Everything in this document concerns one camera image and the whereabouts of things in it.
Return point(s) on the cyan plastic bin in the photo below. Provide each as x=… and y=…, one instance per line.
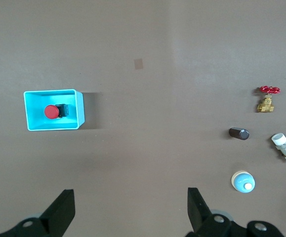
x=34, y=118

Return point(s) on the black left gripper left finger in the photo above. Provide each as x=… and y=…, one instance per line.
x=58, y=209

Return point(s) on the small tape patch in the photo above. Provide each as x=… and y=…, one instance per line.
x=138, y=64

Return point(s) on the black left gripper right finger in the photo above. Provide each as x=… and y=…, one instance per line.
x=199, y=214

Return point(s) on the red push button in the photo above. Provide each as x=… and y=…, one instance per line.
x=51, y=112

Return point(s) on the dark cylindrical knob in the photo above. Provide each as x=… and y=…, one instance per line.
x=237, y=133

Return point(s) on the blue round cap knob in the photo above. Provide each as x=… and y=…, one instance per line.
x=241, y=182

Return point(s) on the white plastic valve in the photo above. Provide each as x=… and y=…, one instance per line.
x=279, y=140

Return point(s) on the brass valve red handwheel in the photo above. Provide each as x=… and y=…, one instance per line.
x=266, y=105

